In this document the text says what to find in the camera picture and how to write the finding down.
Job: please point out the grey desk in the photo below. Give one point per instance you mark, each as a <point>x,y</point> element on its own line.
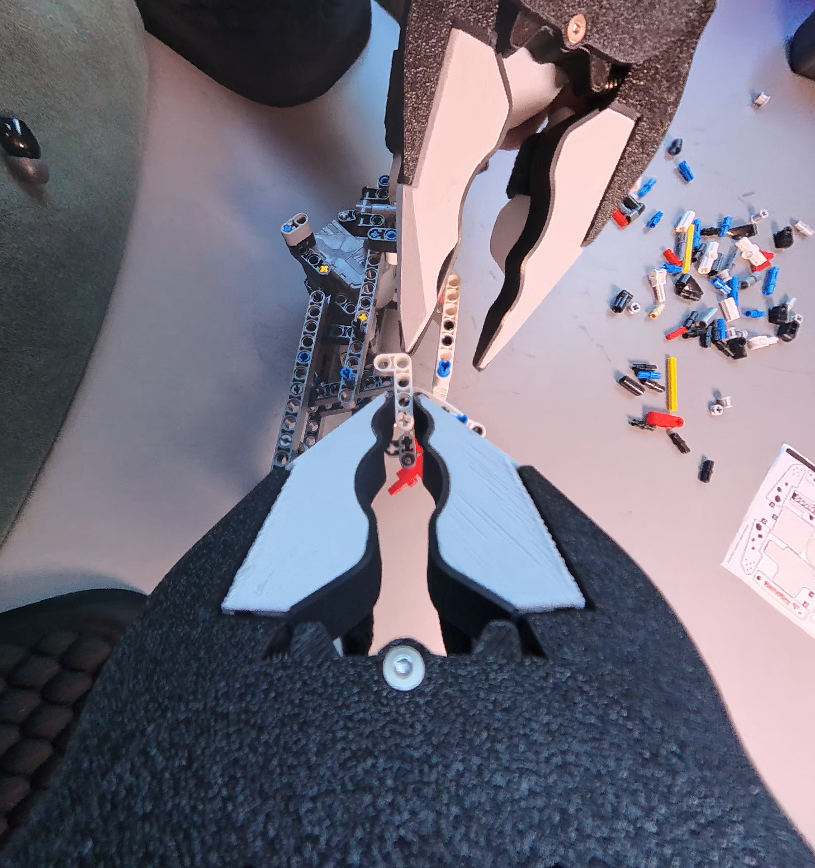
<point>177,339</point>

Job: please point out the pile of small toy brick parts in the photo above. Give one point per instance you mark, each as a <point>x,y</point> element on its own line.
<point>713,285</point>

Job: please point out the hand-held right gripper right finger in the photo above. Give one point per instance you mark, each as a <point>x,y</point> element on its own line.
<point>503,529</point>

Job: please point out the black toy vehicle chassis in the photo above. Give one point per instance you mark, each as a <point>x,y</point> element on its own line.
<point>333,326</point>

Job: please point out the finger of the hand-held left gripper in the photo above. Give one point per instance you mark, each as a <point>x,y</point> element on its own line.
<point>557,217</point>
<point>442,176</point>

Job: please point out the white sticker sheet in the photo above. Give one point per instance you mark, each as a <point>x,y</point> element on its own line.
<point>794,543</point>

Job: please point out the white toy brick beam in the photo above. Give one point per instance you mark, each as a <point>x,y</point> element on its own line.
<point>397,387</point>

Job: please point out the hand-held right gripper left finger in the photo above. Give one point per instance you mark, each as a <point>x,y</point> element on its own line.
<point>306,529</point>

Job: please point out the person's green sweater torso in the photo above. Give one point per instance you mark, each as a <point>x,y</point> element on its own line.
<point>41,271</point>

